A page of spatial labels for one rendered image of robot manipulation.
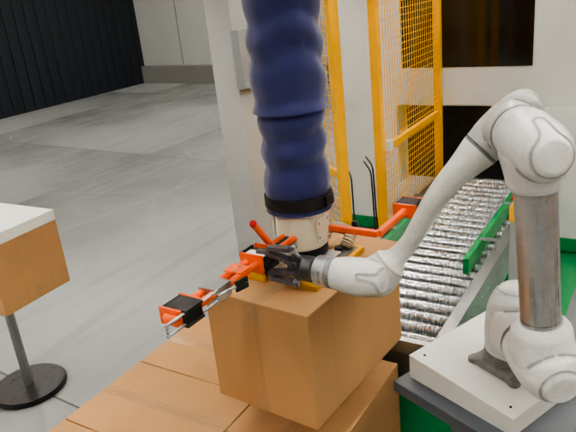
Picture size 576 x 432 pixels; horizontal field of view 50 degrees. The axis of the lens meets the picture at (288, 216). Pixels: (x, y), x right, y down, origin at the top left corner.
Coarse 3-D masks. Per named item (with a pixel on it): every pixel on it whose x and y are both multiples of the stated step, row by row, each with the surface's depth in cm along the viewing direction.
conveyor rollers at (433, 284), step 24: (456, 192) 417; (480, 192) 409; (504, 192) 409; (456, 216) 375; (480, 216) 376; (432, 240) 348; (456, 240) 342; (408, 264) 320; (432, 264) 322; (456, 264) 316; (480, 264) 318; (408, 288) 303; (432, 288) 296; (456, 288) 291; (408, 312) 276; (432, 312) 279; (408, 336) 259; (432, 336) 263
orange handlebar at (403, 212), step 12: (396, 216) 207; (336, 228) 204; (348, 228) 202; (360, 228) 200; (384, 228) 199; (276, 240) 198; (288, 240) 197; (240, 264) 183; (252, 264) 182; (228, 276) 178; (240, 276) 176
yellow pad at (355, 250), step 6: (336, 246) 211; (342, 246) 217; (354, 246) 216; (360, 246) 217; (342, 252) 211; (348, 252) 212; (354, 252) 213; (360, 252) 215; (306, 282) 195; (300, 288) 194; (306, 288) 193; (312, 288) 192; (318, 288) 192
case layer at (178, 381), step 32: (160, 352) 266; (192, 352) 263; (128, 384) 247; (160, 384) 244; (192, 384) 242; (384, 384) 231; (96, 416) 230; (128, 416) 228; (160, 416) 226; (192, 416) 224; (224, 416) 222; (256, 416) 221; (352, 416) 215; (384, 416) 235
